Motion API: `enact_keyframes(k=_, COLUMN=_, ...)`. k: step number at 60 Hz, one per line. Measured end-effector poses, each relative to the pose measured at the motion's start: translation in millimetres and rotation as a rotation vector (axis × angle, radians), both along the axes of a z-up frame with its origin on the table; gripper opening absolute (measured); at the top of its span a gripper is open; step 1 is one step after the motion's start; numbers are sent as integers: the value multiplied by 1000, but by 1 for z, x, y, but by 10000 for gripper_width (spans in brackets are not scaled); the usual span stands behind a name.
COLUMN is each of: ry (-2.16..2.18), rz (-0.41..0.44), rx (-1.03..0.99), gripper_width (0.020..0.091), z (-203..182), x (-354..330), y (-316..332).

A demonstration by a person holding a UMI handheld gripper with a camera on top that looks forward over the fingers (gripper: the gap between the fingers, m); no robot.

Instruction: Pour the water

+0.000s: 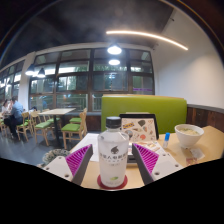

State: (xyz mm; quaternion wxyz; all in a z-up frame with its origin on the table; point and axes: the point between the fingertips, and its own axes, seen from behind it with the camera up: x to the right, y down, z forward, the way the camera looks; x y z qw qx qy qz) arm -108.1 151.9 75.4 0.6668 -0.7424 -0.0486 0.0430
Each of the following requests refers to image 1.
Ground light wooden dining table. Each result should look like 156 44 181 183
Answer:
38 107 77 148

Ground white ceramic bowl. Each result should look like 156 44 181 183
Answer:
174 123 205 150

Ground black pendant lamp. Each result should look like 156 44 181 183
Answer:
25 64 35 77
36 67 47 79

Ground large dark-framed window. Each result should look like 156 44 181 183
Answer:
0 48 156 113

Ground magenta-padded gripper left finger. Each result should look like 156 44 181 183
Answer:
43 144 94 187

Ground flat round red coaster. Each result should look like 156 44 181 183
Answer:
96 174 129 191

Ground long curved linear lamp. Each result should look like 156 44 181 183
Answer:
105 29 189 52

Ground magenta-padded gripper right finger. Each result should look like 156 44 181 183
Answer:
131 143 184 186

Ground person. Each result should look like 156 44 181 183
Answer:
3 95 25 139
0 99 11 116

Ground round ceiling light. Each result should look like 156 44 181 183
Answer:
106 44 123 56

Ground green upholstered bench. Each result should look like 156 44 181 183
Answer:
100 94 188 135

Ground small blue-capped bottle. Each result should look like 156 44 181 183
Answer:
162 131 171 150

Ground clear black-capped drink bottle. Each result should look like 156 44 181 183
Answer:
97 116 130 189

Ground printed sticker sheet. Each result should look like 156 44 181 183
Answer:
134 141 162 153

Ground wooden green-cushioned chairs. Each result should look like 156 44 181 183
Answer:
0 107 89 150

